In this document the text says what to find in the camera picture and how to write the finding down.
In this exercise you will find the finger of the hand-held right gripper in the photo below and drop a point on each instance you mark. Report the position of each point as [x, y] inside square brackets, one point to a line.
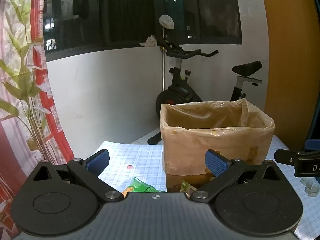
[312, 145]
[285, 156]

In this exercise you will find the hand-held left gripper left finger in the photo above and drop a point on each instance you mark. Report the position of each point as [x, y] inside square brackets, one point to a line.
[97, 161]

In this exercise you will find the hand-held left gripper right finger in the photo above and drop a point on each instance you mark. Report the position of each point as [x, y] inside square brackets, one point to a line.
[216, 162]

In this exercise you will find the cardboard box with plastic liner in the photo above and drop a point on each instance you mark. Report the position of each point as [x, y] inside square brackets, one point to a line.
[212, 152]

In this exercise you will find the small white wrapper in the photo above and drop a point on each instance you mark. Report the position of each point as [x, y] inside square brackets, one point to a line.
[310, 187]

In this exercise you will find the yellow green snack packet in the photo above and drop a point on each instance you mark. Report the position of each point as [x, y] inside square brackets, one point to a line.
[187, 186]

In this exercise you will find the dark blue panel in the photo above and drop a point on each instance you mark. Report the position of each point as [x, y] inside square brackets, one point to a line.
[315, 105]

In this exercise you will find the checked tablecloth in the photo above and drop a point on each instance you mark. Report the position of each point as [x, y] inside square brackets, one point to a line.
[140, 155]

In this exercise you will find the black exercise bike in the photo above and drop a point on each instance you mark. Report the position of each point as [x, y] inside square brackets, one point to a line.
[175, 95]

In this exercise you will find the orange wooden door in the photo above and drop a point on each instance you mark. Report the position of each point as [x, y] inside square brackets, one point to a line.
[287, 55]

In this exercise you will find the metal pole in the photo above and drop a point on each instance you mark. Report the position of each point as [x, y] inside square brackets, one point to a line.
[163, 67]

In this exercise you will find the floral red white curtain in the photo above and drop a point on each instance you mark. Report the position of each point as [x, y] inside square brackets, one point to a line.
[22, 80]

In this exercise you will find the crumpled white cloth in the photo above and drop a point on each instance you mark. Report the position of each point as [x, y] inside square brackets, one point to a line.
[150, 41]

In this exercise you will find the dark framed window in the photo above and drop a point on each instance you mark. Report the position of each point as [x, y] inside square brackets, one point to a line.
[125, 17]

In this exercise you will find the white plastic bag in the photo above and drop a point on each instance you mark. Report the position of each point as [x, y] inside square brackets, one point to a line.
[167, 21]

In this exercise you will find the hanging white garment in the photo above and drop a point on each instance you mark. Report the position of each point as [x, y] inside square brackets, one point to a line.
[67, 0]

